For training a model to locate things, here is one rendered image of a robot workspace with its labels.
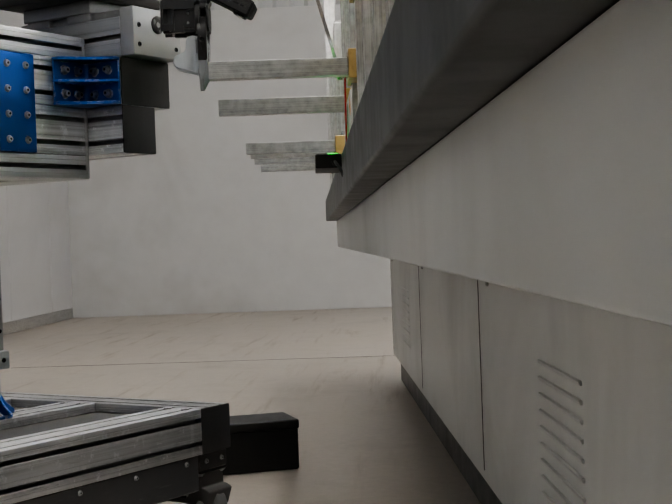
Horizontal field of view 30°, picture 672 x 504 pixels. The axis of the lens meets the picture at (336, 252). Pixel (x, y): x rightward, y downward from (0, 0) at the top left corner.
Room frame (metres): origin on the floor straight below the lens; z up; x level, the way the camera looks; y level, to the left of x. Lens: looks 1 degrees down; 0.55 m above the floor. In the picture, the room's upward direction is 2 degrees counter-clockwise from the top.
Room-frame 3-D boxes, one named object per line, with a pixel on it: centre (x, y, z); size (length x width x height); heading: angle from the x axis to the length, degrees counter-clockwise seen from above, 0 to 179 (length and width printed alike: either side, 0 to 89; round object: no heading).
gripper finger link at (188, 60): (2.15, 0.24, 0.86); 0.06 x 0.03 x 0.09; 91
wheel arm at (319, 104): (2.42, 0.00, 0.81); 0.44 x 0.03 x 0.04; 91
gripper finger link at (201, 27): (2.14, 0.22, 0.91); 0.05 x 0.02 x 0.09; 1
